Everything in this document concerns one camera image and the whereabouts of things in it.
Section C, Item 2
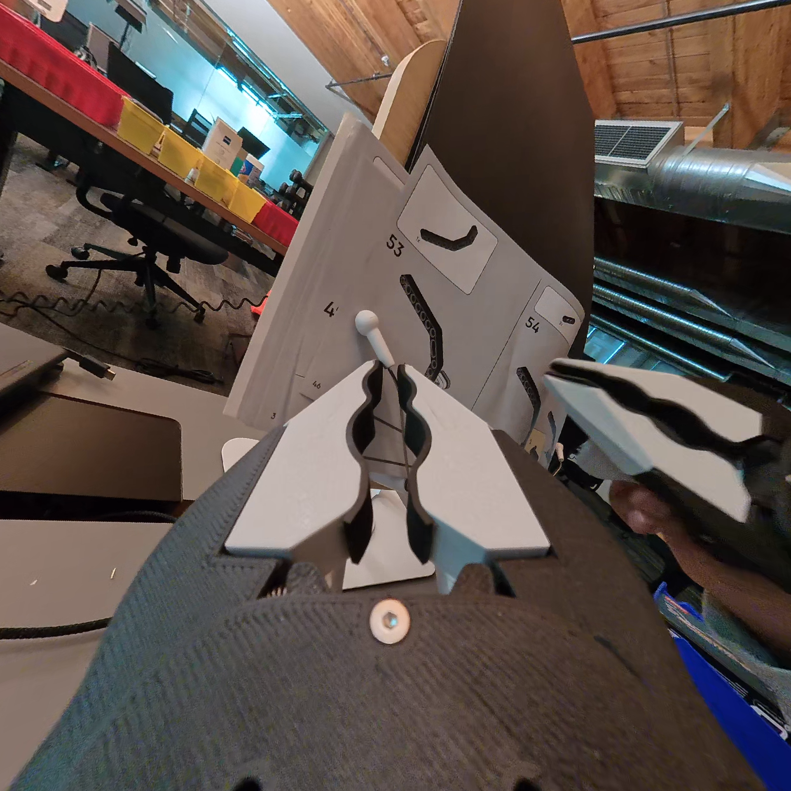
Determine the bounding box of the rounded wooden board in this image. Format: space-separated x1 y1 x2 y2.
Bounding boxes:
371 40 449 168

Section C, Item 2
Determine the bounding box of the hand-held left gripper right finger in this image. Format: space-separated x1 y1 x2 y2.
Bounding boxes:
395 363 552 595

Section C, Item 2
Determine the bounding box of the black braided cable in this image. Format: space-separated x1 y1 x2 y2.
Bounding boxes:
0 617 113 641

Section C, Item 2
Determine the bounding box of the white cardboard box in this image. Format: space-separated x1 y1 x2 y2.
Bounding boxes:
201 116 243 163

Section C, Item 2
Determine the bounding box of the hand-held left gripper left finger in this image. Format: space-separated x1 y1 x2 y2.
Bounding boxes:
224 360 384 588

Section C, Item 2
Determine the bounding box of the black desk mat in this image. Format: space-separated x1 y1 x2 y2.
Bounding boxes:
0 394 184 503

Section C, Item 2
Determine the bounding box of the long wooden table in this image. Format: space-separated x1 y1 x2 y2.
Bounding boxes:
0 59 291 257

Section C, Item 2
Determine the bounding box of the large red bin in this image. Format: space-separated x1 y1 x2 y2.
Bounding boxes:
0 6 132 129

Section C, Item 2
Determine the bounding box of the grey laptop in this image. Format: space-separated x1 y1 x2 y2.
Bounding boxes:
0 321 70 398

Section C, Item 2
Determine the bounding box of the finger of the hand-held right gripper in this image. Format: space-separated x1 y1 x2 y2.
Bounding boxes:
547 358 765 455
543 376 753 521

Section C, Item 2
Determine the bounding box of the coiled black floor cable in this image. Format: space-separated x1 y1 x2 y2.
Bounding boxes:
0 289 254 325

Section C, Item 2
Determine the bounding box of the metal air duct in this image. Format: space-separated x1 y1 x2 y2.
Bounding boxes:
593 139 791 234

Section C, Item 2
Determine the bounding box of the small red bin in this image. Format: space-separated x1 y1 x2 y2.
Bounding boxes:
253 203 301 249

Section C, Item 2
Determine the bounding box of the person's right hand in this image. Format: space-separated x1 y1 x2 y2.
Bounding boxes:
608 480 791 657

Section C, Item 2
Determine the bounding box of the person's right forearm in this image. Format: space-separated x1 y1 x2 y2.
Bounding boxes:
698 587 791 688

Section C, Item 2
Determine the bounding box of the blue box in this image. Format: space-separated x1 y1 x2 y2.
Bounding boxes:
654 581 791 791

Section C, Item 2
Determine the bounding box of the white vent grille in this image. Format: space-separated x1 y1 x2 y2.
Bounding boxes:
593 120 684 169

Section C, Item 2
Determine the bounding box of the yellow bin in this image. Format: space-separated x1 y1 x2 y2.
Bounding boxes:
117 98 168 156
230 182 268 224
197 153 239 202
157 126 205 180

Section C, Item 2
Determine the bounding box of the black ceiling pipe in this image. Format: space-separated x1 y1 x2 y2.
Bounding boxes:
571 0 791 45

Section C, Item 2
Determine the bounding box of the grey metal pipe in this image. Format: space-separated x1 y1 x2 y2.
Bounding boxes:
587 290 776 374
593 256 791 337

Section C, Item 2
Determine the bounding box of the lego instruction booklet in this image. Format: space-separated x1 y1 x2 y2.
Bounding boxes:
224 113 585 472

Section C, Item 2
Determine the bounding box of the black divider panel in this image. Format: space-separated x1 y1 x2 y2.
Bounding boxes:
405 0 597 427

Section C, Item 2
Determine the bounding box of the black cable with plug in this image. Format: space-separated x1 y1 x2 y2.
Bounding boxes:
62 348 119 382

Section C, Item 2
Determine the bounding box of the black monitor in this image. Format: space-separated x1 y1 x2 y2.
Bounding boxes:
107 45 174 122

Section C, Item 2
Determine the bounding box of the black office chair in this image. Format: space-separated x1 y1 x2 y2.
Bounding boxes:
46 167 231 330

